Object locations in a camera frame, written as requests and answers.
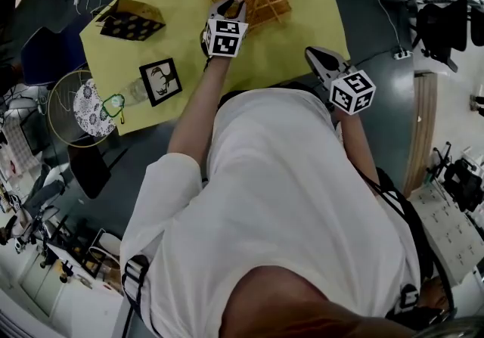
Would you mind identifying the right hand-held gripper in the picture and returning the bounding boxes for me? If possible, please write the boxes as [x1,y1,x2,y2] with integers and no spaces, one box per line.
[304,46,377,116]

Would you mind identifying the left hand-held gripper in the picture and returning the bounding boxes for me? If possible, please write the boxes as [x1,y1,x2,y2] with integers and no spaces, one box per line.
[202,0,250,58]

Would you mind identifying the person's left forearm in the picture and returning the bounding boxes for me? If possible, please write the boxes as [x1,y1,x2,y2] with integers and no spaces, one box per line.
[166,54,231,167]

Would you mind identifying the person's right forearm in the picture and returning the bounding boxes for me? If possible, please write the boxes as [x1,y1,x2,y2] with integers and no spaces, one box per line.
[338,111,381,186]

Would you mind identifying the yellow tablecloth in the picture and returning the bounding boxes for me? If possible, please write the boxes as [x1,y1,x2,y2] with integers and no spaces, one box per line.
[79,0,351,137]

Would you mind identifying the black gift bag gold dots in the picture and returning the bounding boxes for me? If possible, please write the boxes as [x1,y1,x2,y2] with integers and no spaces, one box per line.
[94,0,166,42]

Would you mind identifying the black office chair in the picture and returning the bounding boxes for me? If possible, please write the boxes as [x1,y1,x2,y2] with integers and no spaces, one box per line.
[411,0,470,73]

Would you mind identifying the clear plastic bottle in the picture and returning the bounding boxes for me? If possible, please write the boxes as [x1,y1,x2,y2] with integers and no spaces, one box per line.
[101,77,147,118]

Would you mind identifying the person's white shirt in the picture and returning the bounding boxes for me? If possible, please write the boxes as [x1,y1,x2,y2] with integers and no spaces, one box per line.
[119,87,423,338]

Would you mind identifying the floral round cushion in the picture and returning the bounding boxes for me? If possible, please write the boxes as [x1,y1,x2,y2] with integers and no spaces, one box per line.
[73,78,117,138]

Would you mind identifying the blue chair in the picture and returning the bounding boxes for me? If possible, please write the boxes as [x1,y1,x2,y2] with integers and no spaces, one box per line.
[20,26,92,86]

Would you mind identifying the black waist pack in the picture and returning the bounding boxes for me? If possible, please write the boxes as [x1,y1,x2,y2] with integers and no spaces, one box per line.
[385,302,455,330]

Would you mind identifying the white cable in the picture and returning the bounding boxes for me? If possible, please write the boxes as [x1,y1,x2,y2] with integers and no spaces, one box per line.
[357,0,402,51]

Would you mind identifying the black deer picture frame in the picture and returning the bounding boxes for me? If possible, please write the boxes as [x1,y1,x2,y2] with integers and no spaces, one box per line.
[138,57,183,107]

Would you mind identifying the black harness cables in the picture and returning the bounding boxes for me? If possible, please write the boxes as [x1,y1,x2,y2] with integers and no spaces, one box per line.
[353,162,455,315]

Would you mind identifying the gold wire hoop stool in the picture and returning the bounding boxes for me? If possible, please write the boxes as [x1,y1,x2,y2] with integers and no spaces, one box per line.
[48,70,118,148]

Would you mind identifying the black white strap buckle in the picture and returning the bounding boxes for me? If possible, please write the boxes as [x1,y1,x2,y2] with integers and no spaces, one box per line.
[396,283,420,315]
[121,260,150,315]

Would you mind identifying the round white wire basket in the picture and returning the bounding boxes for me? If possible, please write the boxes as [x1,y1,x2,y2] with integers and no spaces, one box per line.
[86,228,123,281]

